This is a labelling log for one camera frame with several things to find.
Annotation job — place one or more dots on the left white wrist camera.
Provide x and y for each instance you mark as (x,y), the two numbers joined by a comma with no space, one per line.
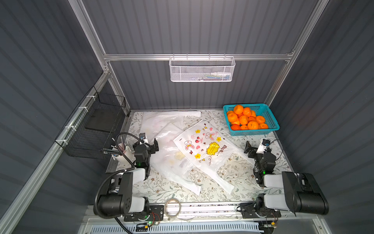
(142,136)

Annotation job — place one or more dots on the orange mandarin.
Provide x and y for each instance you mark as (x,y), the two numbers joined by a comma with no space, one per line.
(260,119)
(253,125)
(238,109)
(243,119)
(232,117)

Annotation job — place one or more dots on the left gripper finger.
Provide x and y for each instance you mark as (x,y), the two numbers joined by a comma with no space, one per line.
(144,142)
(155,147)

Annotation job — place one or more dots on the cartoon printed plastic bag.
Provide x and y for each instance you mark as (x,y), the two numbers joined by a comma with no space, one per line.
(207,149)

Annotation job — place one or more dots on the white pen cup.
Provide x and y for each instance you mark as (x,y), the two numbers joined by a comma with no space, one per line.
(126,151)

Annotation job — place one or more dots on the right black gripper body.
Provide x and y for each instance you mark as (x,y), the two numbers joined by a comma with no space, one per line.
(253,150)

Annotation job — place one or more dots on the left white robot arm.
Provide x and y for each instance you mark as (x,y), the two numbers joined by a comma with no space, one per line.
(114,197)

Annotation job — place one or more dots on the black wire wall basket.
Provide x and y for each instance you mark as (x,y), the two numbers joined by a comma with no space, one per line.
(95,125)

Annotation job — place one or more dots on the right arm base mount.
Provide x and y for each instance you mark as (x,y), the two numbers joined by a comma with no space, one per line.
(252,210)

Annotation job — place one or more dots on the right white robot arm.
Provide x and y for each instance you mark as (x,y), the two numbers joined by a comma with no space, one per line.
(302,193)

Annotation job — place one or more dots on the white wire wall basket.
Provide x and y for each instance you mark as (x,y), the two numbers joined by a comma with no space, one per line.
(201,68)

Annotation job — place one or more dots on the teal plastic basket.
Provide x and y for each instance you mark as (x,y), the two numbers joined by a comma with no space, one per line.
(252,110)

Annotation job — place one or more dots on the orange mandarin front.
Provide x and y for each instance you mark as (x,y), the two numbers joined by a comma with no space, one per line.
(253,125)

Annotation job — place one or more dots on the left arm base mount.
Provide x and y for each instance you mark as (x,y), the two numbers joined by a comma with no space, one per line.
(150,213)

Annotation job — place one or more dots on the orange mandarin left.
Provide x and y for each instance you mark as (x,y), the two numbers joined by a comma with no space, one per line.
(232,117)

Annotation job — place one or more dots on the clear plastic bag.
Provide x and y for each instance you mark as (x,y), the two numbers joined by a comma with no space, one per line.
(170,162)

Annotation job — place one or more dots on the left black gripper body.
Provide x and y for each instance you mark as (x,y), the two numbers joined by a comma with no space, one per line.
(150,146)

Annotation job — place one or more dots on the orange mandarin top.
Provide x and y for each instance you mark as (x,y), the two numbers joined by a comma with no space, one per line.
(238,109)

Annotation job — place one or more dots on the orange mandarin centre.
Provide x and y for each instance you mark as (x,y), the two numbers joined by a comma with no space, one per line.
(243,119)

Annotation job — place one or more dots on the orange mandarin right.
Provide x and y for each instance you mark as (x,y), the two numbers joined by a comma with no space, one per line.
(260,119)

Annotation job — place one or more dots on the white plastic bag rear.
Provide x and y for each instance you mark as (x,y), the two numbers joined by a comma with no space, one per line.
(153,122)

